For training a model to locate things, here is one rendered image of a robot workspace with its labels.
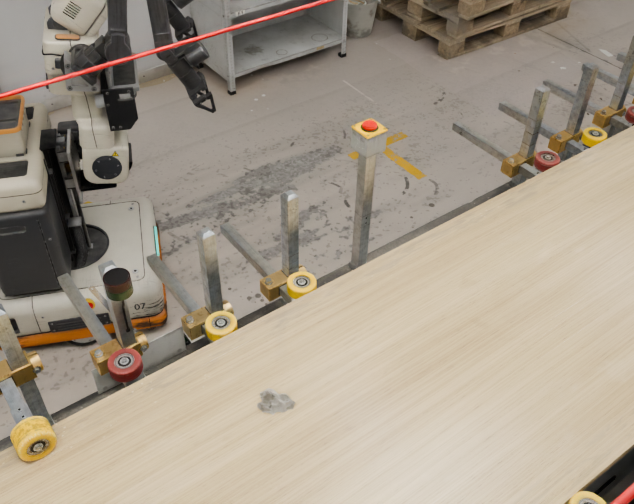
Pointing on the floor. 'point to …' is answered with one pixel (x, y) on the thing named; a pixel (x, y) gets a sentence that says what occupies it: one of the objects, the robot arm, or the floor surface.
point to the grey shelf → (266, 33)
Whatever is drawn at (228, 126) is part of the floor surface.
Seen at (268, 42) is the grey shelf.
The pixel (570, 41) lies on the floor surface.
